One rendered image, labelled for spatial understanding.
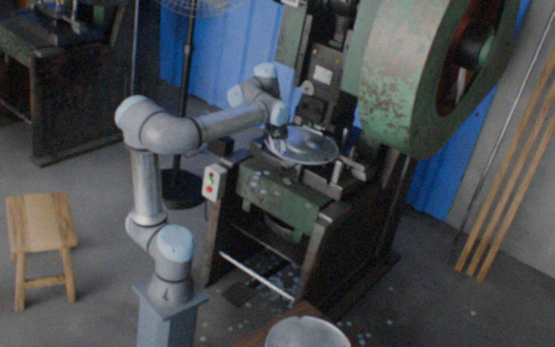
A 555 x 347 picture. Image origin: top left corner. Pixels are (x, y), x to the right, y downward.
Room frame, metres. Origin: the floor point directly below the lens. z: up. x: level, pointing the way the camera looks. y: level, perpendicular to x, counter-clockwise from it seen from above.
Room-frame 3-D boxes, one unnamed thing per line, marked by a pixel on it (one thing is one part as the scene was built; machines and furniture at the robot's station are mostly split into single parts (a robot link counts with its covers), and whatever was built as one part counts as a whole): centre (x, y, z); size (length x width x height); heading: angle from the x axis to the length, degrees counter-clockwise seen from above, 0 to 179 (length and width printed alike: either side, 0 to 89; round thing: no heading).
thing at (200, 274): (2.38, 0.01, 0.45); 0.92 x 0.12 x 0.90; 149
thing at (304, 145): (2.01, -0.08, 0.78); 0.29 x 0.29 x 0.01
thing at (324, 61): (2.08, -0.12, 1.04); 0.17 x 0.15 x 0.30; 149
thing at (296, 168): (1.97, -0.05, 0.72); 0.25 x 0.14 x 0.14; 149
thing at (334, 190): (2.12, -0.14, 0.68); 0.45 x 0.30 x 0.06; 59
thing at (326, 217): (2.10, -0.45, 0.45); 0.92 x 0.12 x 0.90; 149
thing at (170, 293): (1.43, 0.26, 0.50); 0.15 x 0.15 x 0.10
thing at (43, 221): (1.81, 0.88, 0.16); 0.34 x 0.24 x 0.34; 30
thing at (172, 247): (1.44, 0.27, 0.62); 0.13 x 0.12 x 0.14; 50
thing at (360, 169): (2.03, -0.29, 0.76); 0.17 x 0.06 x 0.10; 59
